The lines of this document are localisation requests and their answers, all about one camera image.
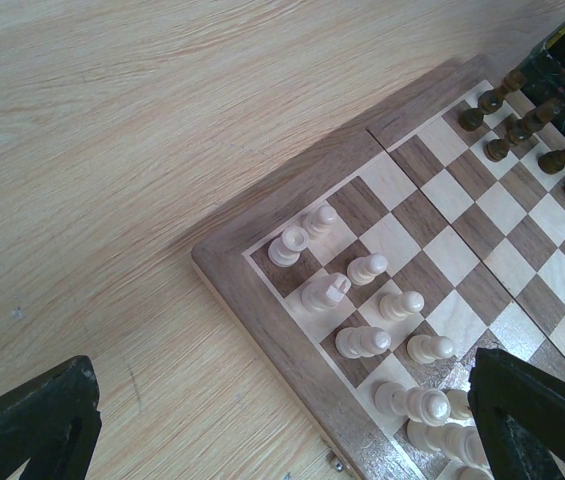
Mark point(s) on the white knight chess piece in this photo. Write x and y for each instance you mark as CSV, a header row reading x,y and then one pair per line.
x,y
325,292

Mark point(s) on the white bishop chess piece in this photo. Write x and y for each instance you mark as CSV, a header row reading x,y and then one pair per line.
x,y
362,342

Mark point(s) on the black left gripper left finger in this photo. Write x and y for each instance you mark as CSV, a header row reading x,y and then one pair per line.
x,y
50,424

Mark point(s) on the wooden chess board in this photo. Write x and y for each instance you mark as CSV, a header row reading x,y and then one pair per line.
x,y
483,242

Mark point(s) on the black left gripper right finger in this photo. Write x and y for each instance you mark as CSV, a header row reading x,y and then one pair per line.
x,y
519,412

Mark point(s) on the white pawn chess piece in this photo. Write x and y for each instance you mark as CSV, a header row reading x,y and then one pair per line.
x,y
398,308
363,270
425,349
319,222

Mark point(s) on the white king chess piece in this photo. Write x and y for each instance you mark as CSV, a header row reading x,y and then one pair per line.
x,y
456,442

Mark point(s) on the white rook chess piece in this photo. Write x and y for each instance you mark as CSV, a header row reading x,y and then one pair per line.
x,y
285,250

